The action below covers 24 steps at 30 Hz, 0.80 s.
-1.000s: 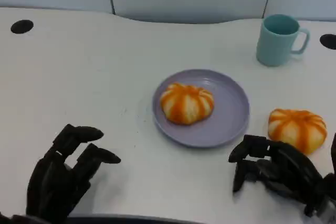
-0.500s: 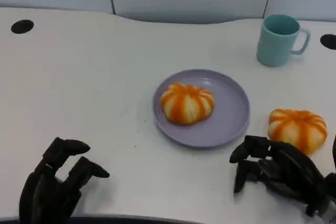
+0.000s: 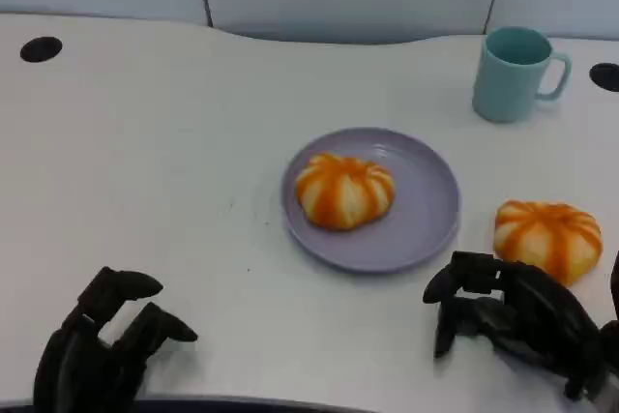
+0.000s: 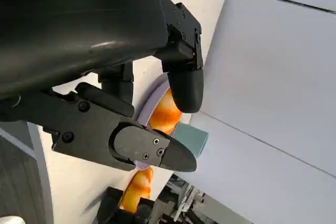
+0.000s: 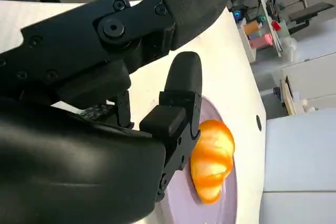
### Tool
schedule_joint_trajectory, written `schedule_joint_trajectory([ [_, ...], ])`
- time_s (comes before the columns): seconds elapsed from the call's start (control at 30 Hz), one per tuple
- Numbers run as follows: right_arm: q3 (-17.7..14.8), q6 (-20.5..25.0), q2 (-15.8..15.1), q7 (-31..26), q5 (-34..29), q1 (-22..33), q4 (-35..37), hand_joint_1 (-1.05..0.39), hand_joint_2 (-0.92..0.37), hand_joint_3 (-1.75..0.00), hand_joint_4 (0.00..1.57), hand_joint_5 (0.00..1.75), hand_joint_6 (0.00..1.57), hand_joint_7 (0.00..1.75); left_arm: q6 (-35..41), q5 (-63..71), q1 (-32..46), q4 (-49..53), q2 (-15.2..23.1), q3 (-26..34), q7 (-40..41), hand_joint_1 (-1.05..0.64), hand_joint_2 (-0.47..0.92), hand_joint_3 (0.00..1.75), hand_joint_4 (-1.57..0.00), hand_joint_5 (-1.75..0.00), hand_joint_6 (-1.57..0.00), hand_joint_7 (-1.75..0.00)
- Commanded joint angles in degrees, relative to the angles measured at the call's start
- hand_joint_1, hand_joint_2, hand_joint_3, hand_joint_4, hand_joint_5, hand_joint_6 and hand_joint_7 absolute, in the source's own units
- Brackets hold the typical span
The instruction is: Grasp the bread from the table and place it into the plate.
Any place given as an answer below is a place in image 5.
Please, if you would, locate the lilac plate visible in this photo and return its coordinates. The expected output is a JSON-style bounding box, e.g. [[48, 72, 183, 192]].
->
[[156, 95, 238, 224]]

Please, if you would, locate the orange and white bread roll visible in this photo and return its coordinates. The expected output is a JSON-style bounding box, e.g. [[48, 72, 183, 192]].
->
[[189, 119, 236, 205]]

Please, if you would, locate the white workshop shelf rack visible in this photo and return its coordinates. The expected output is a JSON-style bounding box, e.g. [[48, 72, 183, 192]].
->
[[237, 0, 285, 63]]

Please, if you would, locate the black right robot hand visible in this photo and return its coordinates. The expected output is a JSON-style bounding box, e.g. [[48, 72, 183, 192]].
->
[[0, 0, 232, 224]]

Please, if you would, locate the white cabinet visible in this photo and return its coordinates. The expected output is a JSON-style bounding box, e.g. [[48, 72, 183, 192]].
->
[[280, 50, 336, 116]]

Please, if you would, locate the orange spool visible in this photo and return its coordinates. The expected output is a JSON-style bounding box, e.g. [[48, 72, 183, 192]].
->
[[243, 20, 264, 36]]

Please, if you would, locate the black platform machine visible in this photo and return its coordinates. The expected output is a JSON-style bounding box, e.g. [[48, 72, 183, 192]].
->
[[287, 0, 332, 35]]

